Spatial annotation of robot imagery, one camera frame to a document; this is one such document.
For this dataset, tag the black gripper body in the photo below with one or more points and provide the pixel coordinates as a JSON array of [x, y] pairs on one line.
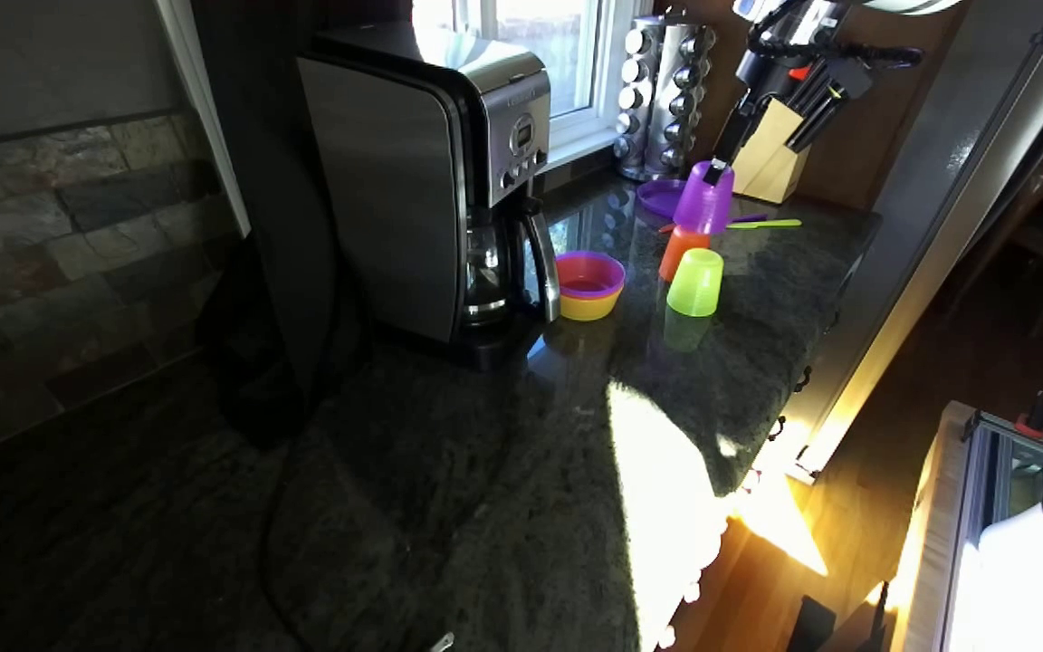
[[794, 23]]

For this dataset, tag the purple plastic cup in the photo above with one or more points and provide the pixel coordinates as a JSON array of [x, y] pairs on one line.
[[704, 201]]

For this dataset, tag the yellow-green plastic cup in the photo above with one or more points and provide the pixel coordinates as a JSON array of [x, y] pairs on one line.
[[698, 286]]

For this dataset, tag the orange plastic cup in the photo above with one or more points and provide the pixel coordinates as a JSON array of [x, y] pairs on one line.
[[679, 255]]

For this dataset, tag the wooden knife block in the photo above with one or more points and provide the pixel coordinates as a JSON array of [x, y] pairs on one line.
[[765, 158]]

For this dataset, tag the metal spice jar rack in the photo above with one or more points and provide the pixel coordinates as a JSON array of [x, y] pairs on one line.
[[662, 94]]

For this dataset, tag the long plastic spoon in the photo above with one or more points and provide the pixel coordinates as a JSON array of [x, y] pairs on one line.
[[776, 222]]

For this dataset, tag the white framed window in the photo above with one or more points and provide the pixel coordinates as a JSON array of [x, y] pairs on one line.
[[546, 50]]

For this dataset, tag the pink and yellow bowl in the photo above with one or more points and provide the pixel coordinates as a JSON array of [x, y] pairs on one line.
[[591, 291]]

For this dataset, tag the black and silver coffee maker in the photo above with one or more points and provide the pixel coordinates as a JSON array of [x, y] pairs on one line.
[[399, 181]]

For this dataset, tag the white appliance with dark panel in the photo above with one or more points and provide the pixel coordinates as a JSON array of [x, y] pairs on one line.
[[1016, 582]]

